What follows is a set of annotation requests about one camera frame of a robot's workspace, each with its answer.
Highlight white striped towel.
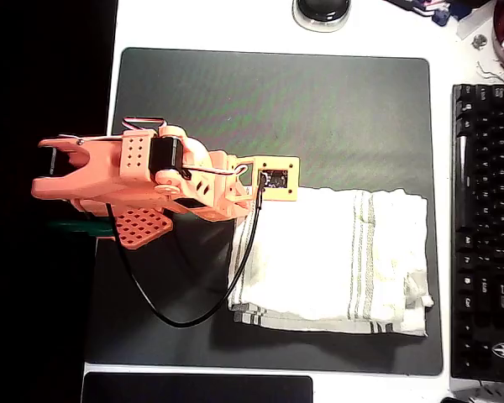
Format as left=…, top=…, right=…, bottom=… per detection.
left=227, top=187, right=434, bottom=337

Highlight black desk mat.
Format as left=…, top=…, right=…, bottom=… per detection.
left=83, top=46, right=444, bottom=377

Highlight green table clamp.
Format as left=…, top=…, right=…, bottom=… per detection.
left=45, top=217, right=117, bottom=244

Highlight black computer mouse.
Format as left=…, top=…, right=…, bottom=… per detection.
left=291, top=0, right=353, bottom=34

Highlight black computer keyboard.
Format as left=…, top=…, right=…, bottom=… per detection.
left=449, top=82, right=504, bottom=384

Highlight clear plastic piece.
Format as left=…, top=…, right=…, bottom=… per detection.
left=456, top=11, right=491, bottom=41

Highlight dark blue object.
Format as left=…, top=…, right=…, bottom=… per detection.
left=449, top=0, right=495, bottom=21

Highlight white gripper servo wire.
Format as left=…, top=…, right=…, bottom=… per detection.
left=183, top=162, right=249, bottom=176

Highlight orange framed wrist camera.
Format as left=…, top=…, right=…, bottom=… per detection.
left=248, top=155, right=300, bottom=202

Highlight red white servo wire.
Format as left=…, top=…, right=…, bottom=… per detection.
left=123, top=116, right=169, bottom=133

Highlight black camera cable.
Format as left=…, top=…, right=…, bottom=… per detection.
left=106, top=172, right=266, bottom=327

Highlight red white wire bundle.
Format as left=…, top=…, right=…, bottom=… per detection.
left=384, top=0, right=450, bottom=18

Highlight thin grey wire scrap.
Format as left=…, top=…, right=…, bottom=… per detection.
left=475, top=60, right=504, bottom=85

